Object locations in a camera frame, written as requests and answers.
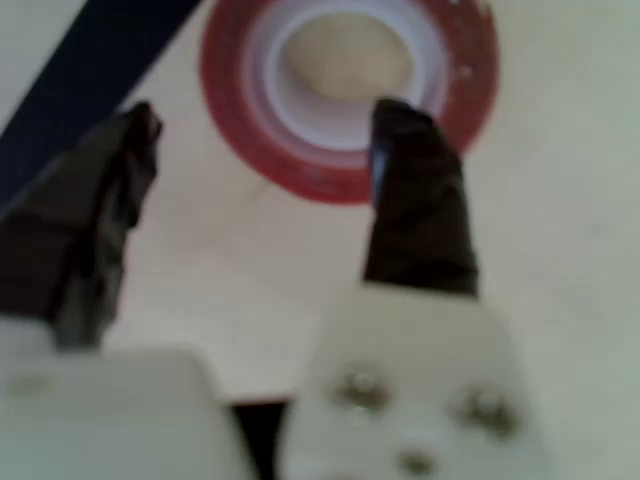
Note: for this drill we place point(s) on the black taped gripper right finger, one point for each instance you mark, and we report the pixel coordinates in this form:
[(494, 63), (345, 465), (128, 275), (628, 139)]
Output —
[(420, 225)]

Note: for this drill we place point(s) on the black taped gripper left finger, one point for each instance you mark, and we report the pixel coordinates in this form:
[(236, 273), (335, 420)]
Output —
[(80, 235)]

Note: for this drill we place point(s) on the red tape roll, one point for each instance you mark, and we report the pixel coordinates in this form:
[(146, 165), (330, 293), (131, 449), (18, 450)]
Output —
[(222, 90)]

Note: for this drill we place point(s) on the black tape strip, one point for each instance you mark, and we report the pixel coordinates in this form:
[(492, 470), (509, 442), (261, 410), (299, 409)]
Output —
[(90, 65)]

